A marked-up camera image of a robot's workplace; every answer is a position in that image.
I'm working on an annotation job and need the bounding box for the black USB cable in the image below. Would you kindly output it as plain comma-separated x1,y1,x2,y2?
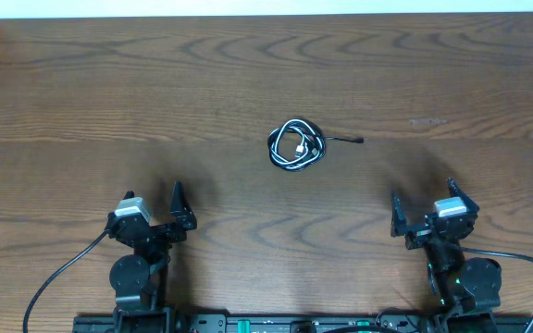
266,117,366,173

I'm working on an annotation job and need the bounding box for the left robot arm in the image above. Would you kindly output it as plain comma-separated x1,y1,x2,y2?
105,181,197,326

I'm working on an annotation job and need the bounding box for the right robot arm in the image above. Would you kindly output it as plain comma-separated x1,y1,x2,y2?
390,179,502,315

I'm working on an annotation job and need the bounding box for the white USB cable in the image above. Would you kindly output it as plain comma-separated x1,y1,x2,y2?
270,119,319,168

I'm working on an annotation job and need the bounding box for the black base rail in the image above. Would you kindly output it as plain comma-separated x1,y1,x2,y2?
71,312,527,333

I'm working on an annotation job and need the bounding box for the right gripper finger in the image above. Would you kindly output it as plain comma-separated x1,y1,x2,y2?
447,178,479,214
390,191,407,238

